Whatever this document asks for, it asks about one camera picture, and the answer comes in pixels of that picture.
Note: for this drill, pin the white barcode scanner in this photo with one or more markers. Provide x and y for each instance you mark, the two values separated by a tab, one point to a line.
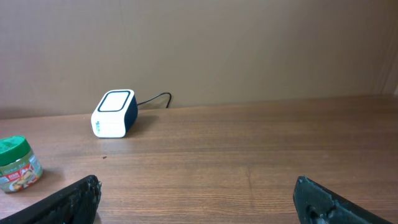
115	114

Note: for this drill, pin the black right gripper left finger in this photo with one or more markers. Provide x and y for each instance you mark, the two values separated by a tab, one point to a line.
75	204

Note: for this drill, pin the green lid jar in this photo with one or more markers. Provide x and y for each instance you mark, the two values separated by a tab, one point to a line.
20	168

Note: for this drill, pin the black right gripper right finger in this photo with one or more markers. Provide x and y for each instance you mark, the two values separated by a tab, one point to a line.
315	203

